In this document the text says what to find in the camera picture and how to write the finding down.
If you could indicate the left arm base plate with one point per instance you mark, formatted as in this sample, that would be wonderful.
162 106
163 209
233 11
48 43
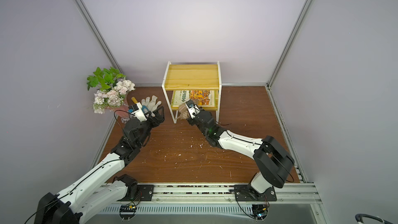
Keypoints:
139 193

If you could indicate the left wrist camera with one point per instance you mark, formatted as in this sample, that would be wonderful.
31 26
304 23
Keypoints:
137 112

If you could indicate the yellow white bookshelf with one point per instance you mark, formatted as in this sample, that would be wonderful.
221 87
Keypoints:
192 76

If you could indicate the right circuit board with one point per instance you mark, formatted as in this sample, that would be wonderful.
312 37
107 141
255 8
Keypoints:
259 212

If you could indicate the white work glove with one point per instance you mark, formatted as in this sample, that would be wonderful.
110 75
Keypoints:
150 104

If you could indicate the yellow handled blue tool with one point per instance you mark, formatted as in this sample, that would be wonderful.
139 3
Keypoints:
136 102

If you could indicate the left circuit board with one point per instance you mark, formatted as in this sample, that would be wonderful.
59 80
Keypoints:
127 212

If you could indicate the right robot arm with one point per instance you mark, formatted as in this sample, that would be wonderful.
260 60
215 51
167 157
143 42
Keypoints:
272 159

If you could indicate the aluminium mounting rail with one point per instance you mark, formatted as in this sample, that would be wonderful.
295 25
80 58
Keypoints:
221 193

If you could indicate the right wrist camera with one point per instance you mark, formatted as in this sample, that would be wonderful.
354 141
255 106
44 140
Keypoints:
192 108

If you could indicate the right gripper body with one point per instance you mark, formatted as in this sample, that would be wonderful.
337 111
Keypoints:
193 120

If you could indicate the colourful picture book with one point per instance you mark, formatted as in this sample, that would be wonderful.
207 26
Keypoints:
205 98

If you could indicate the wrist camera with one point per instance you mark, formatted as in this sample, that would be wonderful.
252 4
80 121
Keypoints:
192 108
137 112

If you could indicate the flower bouquet in pink vase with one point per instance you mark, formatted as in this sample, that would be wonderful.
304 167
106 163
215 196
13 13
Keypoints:
112 90

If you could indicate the circuit board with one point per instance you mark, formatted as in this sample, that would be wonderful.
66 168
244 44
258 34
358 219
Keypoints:
127 212
259 212

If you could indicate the striped beige cloth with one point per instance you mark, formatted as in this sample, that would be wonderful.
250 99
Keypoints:
183 112

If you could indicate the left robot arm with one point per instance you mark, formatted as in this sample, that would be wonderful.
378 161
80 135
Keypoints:
100 187

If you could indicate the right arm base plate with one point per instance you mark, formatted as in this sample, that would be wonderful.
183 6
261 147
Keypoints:
247 193

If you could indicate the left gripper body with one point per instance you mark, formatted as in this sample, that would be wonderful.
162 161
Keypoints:
154 117

